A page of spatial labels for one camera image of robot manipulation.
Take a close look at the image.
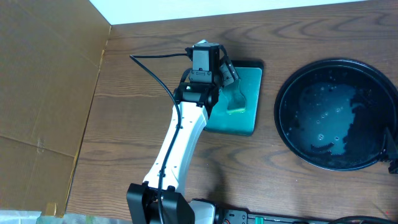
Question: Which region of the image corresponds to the green yellow scrub sponge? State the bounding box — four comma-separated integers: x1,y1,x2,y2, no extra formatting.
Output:
223,79,246,114

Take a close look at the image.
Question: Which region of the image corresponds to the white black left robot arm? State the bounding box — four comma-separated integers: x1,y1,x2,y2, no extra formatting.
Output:
126,43,238,223

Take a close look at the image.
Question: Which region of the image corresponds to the black rectangular soap water tray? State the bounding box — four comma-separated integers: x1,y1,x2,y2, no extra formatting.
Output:
205,60,264,136

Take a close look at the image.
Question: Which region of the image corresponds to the round black serving tray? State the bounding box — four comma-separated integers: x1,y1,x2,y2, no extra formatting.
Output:
274,58,397,171

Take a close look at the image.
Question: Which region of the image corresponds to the brown cardboard panel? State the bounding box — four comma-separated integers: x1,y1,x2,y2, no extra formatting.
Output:
1,0,111,217

